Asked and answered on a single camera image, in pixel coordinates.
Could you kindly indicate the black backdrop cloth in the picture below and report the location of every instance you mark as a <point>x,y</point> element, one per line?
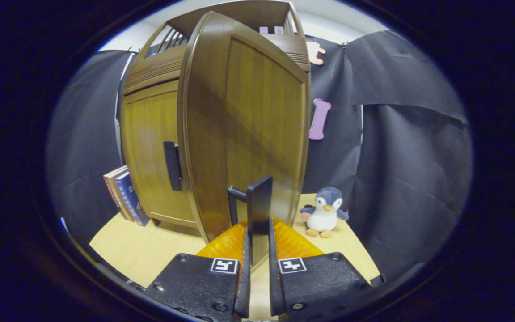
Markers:
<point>400,156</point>

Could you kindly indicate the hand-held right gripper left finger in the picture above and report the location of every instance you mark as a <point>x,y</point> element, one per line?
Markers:
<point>243,286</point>

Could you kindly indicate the dark blue book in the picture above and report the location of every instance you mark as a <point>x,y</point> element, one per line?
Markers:
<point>130,199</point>

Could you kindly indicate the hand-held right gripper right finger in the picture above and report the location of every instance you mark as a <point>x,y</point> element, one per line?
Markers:
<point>275,286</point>

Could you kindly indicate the red and white book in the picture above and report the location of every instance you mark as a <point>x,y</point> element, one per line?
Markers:
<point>112,183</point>

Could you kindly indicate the wooden double-door shoe cabinet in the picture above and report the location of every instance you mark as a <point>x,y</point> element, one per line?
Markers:
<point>257,11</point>

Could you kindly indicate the wooden shoe cabinet door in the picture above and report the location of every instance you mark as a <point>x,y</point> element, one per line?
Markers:
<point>248,112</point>
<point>150,134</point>

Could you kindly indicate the penguin plush toy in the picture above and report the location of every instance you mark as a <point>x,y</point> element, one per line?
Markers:
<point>324,214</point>

